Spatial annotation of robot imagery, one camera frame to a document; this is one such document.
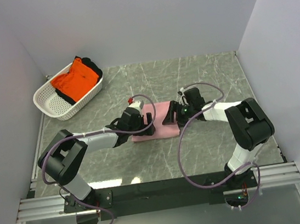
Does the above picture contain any pink t shirt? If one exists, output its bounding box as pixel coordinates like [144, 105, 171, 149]
[127, 100, 182, 143]

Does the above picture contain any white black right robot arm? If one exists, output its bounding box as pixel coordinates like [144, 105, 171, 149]
[162, 85, 275, 187]

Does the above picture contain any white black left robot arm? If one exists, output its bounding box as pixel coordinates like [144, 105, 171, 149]
[37, 107, 155, 207]

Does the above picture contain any orange t shirt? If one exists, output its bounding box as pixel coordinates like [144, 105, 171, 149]
[47, 55, 102, 105]

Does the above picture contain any black t shirt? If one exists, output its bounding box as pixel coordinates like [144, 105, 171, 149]
[50, 52, 107, 108]

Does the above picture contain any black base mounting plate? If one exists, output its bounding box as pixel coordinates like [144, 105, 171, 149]
[60, 166, 261, 224]

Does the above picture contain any white perforated plastic basket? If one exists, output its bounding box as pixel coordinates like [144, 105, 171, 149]
[33, 64, 104, 121]

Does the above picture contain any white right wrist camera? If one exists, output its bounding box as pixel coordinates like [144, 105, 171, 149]
[177, 87, 188, 106]

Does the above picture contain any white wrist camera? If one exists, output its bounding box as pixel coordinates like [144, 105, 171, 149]
[128, 97, 144, 116]
[177, 87, 188, 106]

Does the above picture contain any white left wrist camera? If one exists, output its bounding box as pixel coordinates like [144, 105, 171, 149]
[128, 97, 144, 116]

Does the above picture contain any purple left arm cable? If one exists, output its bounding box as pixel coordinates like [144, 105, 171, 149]
[32, 91, 171, 224]

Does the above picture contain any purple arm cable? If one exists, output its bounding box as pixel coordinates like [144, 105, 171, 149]
[32, 91, 171, 224]
[168, 76, 264, 215]

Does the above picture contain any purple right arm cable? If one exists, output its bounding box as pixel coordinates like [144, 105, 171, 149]
[168, 76, 264, 215]

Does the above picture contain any aluminium extrusion rail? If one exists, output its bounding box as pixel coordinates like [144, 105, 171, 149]
[13, 192, 80, 223]

